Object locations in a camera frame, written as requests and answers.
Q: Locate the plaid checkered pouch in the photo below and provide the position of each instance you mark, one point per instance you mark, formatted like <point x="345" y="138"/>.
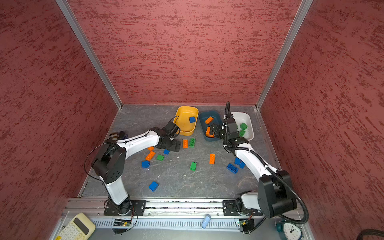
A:
<point x="114" y="136"/>

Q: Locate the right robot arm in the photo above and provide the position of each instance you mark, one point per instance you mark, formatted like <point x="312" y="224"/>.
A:
<point x="273" y="196"/>

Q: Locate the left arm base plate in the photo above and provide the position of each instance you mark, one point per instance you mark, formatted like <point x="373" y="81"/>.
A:
<point x="128" y="207"/>

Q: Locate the yellow plastic bin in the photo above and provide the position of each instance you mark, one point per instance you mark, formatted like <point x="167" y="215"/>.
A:
<point x="182" y="119"/>

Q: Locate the cream calculator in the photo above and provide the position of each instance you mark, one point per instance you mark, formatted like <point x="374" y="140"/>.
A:
<point x="80" y="227"/>

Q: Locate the blue lego left middle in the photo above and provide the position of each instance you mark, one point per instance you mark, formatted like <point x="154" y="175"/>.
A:
<point x="145" y="164"/>

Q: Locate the teal plastic bin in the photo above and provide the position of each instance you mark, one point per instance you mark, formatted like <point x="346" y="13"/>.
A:
<point x="217" y="120"/>

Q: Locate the white slotted cable duct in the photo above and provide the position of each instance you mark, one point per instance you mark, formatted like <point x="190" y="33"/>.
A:
<point x="226" y="225"/>

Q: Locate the aluminium front rail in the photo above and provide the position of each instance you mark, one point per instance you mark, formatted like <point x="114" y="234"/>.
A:
<point x="94" y="207"/>

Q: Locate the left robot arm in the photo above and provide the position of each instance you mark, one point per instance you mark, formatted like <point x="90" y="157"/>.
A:
<point x="110" y="160"/>

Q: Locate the white plastic bin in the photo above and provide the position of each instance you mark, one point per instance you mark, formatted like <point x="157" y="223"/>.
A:
<point x="241" y="117"/>

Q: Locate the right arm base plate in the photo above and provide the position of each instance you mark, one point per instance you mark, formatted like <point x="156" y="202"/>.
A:
<point x="240" y="208"/>

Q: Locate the blue long lego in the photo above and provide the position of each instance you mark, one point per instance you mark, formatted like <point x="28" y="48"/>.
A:
<point x="233" y="169"/>

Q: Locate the green small lego centre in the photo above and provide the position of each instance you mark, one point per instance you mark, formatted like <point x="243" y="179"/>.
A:
<point x="193" y="166"/>

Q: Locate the light blue small cylinder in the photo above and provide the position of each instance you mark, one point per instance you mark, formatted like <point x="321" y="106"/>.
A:
<point x="206" y="221"/>

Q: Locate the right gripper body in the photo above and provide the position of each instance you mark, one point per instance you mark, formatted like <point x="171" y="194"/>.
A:
<point x="227" y="136"/>

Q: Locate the green small lego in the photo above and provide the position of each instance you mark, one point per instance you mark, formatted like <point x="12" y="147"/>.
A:
<point x="193" y="166"/>
<point x="160" y="157"/>

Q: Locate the green lego by right arm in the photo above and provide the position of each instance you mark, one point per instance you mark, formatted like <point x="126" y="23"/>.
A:
<point x="243" y="126"/>

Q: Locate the green small lego left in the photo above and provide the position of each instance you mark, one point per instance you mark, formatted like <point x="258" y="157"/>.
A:
<point x="160" y="157"/>

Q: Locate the blue lego near front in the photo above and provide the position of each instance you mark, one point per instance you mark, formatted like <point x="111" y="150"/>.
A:
<point x="153" y="186"/>

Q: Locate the green lego upside down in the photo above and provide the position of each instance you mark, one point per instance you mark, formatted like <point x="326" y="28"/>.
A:
<point x="192" y="142"/>

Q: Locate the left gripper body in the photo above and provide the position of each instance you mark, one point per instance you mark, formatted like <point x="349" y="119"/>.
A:
<point x="166" y="145"/>

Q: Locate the teal alarm clock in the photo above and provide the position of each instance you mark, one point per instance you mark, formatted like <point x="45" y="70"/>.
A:
<point x="289" y="231"/>

